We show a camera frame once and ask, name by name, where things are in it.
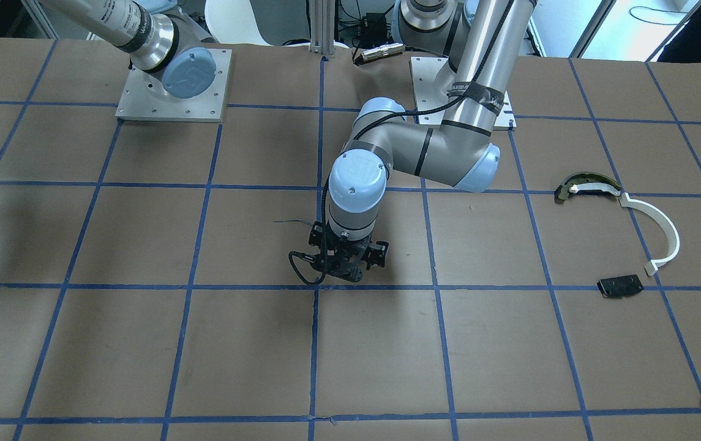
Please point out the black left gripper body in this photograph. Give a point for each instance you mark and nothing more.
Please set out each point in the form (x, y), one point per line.
(376, 253)

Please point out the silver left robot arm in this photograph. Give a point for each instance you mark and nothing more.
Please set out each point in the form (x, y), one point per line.
(449, 144)

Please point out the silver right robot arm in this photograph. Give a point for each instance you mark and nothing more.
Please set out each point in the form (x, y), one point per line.
(160, 38)

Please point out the silver metal coupling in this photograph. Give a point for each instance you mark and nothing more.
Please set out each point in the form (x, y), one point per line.
(384, 51)

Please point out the green brake shoe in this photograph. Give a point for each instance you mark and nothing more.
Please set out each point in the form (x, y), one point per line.
(586, 183)

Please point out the white plastic chair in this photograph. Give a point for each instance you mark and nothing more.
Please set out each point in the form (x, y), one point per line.
(257, 22)

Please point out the small black plastic part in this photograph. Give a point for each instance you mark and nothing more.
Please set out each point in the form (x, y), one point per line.
(620, 287)

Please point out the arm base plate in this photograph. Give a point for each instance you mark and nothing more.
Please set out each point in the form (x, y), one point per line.
(433, 89)
(191, 89)

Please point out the aluminium frame post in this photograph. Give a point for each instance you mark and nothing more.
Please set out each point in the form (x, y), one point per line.
(322, 24)

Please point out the white curved plastic bracket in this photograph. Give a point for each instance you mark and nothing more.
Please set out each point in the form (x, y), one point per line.
(652, 266)

